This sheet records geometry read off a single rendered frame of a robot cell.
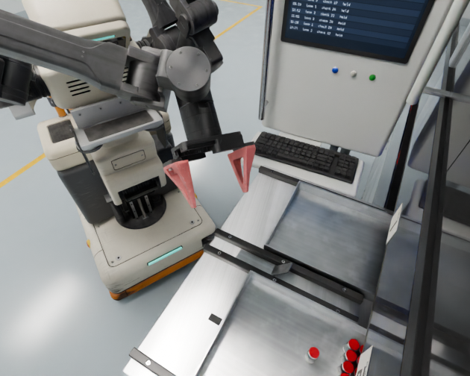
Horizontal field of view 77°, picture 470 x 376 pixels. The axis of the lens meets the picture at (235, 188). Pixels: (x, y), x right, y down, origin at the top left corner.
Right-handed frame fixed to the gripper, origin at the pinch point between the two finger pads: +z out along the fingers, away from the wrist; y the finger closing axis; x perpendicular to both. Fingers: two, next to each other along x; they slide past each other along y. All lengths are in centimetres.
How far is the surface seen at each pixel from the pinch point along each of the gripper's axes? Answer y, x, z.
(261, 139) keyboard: 49, 54, -13
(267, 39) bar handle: 45, 32, -42
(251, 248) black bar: 15.7, 23.4, 17.5
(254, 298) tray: 10.1, 17.9, 27.3
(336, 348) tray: 19.3, 4.1, 38.9
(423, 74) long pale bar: 53, -7, -13
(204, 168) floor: 70, 165, -11
